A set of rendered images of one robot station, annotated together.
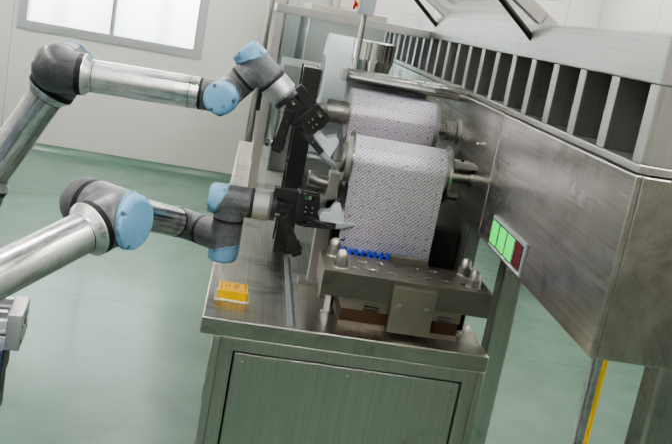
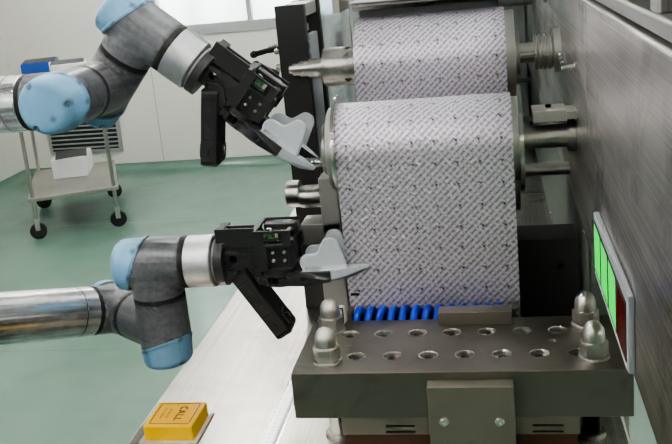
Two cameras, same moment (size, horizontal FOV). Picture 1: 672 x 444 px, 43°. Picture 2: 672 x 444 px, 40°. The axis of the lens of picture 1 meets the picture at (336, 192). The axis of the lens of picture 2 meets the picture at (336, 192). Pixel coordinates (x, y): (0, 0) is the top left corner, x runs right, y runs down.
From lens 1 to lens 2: 1.01 m
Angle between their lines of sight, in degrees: 17
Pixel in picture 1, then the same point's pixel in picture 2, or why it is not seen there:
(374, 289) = (393, 395)
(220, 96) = (43, 102)
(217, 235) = (142, 327)
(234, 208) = (154, 279)
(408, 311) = (465, 429)
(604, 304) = not seen: outside the picture
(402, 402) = not seen: outside the picture
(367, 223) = (391, 258)
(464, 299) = (576, 387)
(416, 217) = (477, 230)
